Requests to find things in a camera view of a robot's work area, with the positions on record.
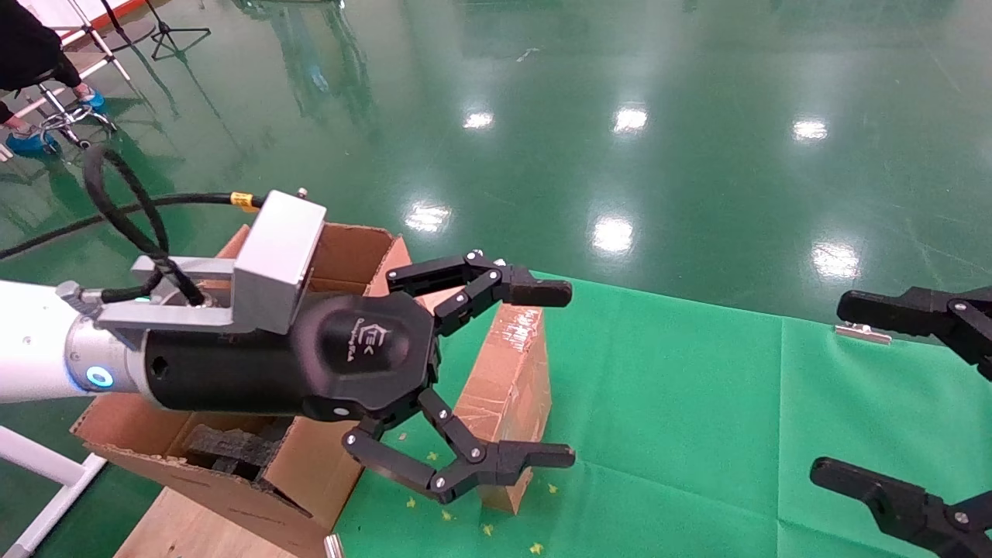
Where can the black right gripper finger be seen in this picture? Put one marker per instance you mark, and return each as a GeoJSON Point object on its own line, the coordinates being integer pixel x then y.
{"type": "Point", "coordinates": [914, 311]}
{"type": "Point", "coordinates": [907, 508]}

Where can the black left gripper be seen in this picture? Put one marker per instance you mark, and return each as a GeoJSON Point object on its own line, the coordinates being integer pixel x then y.
{"type": "Point", "coordinates": [364, 356]}

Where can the small brown cardboard box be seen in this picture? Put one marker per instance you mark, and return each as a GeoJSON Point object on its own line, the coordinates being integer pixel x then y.
{"type": "Point", "coordinates": [511, 364]}

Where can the large open cardboard carton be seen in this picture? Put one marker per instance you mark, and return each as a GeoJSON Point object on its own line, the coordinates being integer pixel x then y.
{"type": "Point", "coordinates": [310, 465]}

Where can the silver metal clip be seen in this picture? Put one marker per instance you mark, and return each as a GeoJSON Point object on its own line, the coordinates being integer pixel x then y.
{"type": "Point", "coordinates": [862, 333]}
{"type": "Point", "coordinates": [333, 546]}

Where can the green table cloth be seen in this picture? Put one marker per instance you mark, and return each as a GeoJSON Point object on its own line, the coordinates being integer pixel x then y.
{"type": "Point", "coordinates": [697, 426]}

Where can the black foam insert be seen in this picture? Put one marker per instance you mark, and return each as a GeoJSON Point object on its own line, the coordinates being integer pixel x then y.
{"type": "Point", "coordinates": [225, 446]}

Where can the black tripod stand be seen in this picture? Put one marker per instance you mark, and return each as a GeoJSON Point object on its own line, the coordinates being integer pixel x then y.
{"type": "Point", "coordinates": [164, 31]}

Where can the chrome stool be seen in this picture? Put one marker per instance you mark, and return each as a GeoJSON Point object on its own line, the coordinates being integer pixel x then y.
{"type": "Point", "coordinates": [70, 116]}

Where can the person in black clothes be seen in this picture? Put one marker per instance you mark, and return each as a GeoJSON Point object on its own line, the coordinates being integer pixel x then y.
{"type": "Point", "coordinates": [23, 46]}

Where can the white metal tube frame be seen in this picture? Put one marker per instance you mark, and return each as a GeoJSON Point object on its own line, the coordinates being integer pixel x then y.
{"type": "Point", "coordinates": [39, 457]}

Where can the white frame desk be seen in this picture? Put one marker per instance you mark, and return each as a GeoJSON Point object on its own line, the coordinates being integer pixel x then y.
{"type": "Point", "coordinates": [113, 58]}

